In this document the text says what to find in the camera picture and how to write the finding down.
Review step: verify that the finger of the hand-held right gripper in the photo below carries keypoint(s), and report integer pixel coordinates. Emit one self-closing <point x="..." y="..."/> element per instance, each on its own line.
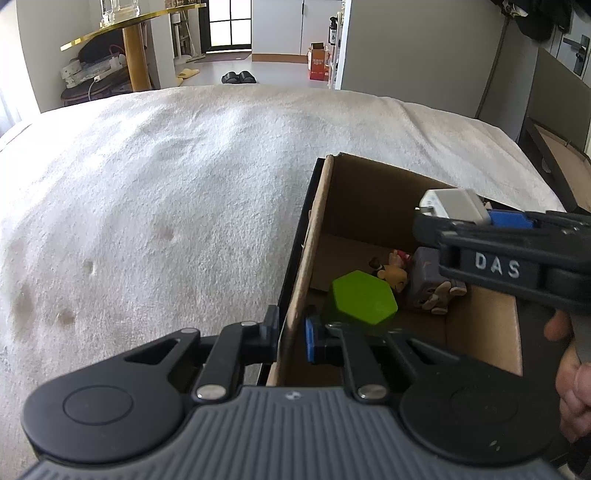
<point x="489" y="263"/>
<point x="510" y="220"/>

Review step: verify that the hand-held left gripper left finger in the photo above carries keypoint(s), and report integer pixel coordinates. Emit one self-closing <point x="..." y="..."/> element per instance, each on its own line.
<point x="270" y="332"/>

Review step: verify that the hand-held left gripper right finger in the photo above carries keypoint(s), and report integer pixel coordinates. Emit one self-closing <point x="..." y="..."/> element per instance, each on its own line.
<point x="311" y="341"/>

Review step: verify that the white charger plug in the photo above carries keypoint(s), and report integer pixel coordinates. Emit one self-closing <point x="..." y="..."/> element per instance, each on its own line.
<point x="457" y="203"/>

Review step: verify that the green toy block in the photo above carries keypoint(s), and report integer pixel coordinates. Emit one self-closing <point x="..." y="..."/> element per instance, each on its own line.
<point x="364" y="300"/>

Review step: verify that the small mouse figure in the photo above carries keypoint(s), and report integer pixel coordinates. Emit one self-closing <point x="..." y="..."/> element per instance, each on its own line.
<point x="395" y="275"/>

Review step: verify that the brown cardboard box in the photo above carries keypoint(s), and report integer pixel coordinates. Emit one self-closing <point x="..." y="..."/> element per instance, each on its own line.
<point x="369" y="203"/>

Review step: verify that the person's right hand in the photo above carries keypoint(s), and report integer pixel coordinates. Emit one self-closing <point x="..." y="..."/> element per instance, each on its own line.
<point x="575" y="397"/>

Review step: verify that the white fluffy blanket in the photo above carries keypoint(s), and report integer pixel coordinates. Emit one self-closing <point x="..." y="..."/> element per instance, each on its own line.
<point x="161" y="184"/>

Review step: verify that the hanging black clothes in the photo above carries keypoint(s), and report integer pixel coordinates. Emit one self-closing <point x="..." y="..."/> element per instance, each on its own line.
<point x="531" y="18"/>

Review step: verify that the red and white box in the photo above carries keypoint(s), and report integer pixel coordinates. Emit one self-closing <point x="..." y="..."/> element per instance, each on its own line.
<point x="318" y="62"/>

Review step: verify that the black slipper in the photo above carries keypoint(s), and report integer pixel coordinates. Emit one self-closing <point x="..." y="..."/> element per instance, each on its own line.
<point x="247" y="77"/>
<point x="230" y="78"/>

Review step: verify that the dark spray bottle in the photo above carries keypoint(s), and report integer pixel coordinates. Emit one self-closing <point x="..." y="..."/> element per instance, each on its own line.
<point x="332" y="30"/>

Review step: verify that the brown door mat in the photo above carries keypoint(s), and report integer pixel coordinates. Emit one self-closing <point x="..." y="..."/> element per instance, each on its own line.
<point x="228" y="57"/>

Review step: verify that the white cabinet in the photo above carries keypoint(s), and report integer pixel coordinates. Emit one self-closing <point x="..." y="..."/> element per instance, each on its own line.
<point x="286" y="27"/>

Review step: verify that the dark round table base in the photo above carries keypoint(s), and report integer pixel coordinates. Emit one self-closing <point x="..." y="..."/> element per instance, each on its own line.
<point x="92" y="94"/>

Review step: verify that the round gold-edged table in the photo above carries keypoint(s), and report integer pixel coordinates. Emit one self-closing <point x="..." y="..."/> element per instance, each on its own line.
<point x="138" y="60"/>

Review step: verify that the black-framed glass door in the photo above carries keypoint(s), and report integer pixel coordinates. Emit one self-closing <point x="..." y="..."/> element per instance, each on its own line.
<point x="229" y="23"/>

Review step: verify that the white power strip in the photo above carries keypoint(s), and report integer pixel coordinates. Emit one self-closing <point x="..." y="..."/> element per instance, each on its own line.
<point x="92" y="71"/>

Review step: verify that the clear glass jar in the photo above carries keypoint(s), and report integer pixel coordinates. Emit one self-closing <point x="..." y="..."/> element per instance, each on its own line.
<point x="120" y="11"/>

